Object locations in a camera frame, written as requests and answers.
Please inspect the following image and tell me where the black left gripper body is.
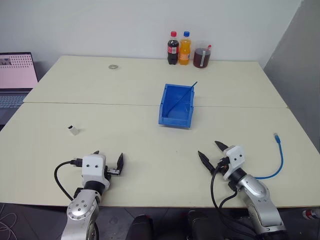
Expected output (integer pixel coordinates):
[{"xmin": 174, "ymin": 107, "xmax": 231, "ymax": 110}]
[{"xmin": 104, "ymin": 164, "xmax": 121, "ymax": 180}]

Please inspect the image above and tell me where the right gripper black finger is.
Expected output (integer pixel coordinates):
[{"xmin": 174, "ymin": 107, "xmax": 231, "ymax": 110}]
[
  {"xmin": 214, "ymin": 140, "xmax": 230, "ymax": 152},
  {"xmin": 197, "ymin": 150, "xmax": 216, "ymax": 175}
]

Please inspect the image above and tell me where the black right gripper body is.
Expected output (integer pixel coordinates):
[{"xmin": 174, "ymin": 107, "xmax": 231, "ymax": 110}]
[{"xmin": 211, "ymin": 155, "xmax": 230, "ymax": 177}]

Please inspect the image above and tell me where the small white adapter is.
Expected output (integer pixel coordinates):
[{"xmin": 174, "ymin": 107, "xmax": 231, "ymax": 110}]
[{"xmin": 67, "ymin": 124, "xmax": 80, "ymax": 136}]

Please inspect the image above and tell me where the blue plastic storage bin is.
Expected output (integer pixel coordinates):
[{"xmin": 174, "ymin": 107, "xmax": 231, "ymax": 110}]
[{"xmin": 157, "ymin": 83, "xmax": 196, "ymax": 129}]

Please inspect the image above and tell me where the thin blue stick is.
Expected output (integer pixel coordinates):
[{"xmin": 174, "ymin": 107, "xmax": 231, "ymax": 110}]
[{"xmin": 166, "ymin": 80, "xmax": 199, "ymax": 117}]

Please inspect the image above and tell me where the dark rounded shape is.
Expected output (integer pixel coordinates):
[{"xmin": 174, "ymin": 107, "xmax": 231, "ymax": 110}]
[
  {"xmin": 186, "ymin": 209, "xmax": 216, "ymax": 240},
  {"xmin": 124, "ymin": 214, "xmax": 155, "ymax": 240}
]

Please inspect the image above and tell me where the clear jar of dark liquid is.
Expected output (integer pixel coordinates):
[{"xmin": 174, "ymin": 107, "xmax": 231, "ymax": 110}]
[{"xmin": 192, "ymin": 39, "xmax": 213, "ymax": 69}]

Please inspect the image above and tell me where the white stick with red tip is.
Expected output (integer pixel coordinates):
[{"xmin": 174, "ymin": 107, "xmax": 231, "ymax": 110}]
[{"xmin": 202, "ymin": 44, "xmax": 213, "ymax": 61}]

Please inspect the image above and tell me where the orange soda bottle, blue cap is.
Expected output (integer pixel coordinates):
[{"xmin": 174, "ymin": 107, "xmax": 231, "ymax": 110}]
[{"xmin": 178, "ymin": 30, "xmax": 192, "ymax": 66}]

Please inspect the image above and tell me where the red and white can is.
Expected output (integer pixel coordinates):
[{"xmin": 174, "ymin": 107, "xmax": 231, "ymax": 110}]
[{"xmin": 301, "ymin": 208, "xmax": 320, "ymax": 221}]

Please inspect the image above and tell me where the cola bottle with red cap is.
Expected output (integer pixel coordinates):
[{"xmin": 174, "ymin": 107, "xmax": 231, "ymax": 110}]
[{"xmin": 166, "ymin": 30, "xmax": 180, "ymax": 66}]

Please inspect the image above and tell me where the open grey laptop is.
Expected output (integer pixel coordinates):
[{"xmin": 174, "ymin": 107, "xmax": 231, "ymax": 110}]
[{"xmin": 0, "ymin": 51, "xmax": 40, "ymax": 126}]

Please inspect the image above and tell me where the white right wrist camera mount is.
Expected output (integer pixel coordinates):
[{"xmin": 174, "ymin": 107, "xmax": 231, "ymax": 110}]
[{"xmin": 222, "ymin": 145, "xmax": 245, "ymax": 181}]

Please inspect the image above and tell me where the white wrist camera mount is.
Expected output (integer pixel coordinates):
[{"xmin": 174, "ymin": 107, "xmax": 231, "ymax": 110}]
[
  {"xmin": 81, "ymin": 154, "xmax": 111, "ymax": 188},
  {"xmin": 222, "ymin": 145, "xmax": 245, "ymax": 181}
]

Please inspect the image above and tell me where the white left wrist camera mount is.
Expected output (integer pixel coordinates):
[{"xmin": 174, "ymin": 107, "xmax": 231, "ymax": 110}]
[{"xmin": 81, "ymin": 154, "xmax": 111, "ymax": 188}]

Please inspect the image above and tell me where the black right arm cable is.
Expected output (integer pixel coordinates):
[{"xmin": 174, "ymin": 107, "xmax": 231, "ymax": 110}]
[{"xmin": 210, "ymin": 161, "xmax": 254, "ymax": 234}]

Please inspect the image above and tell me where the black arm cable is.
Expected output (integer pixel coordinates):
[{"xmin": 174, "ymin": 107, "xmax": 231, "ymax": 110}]
[
  {"xmin": 210, "ymin": 161, "xmax": 254, "ymax": 234},
  {"xmin": 54, "ymin": 157, "xmax": 84, "ymax": 202}
]

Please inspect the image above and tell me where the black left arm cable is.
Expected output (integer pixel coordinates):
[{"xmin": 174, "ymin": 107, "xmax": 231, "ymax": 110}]
[{"xmin": 54, "ymin": 157, "xmax": 84, "ymax": 202}]

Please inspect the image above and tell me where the blue Ethernet cable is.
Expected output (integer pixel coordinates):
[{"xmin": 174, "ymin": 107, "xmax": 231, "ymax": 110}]
[{"xmin": 254, "ymin": 132, "xmax": 285, "ymax": 180}]

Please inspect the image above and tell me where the thin white floor cable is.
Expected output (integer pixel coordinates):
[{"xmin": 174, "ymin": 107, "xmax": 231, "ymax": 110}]
[{"xmin": 0, "ymin": 202, "xmax": 17, "ymax": 240}]

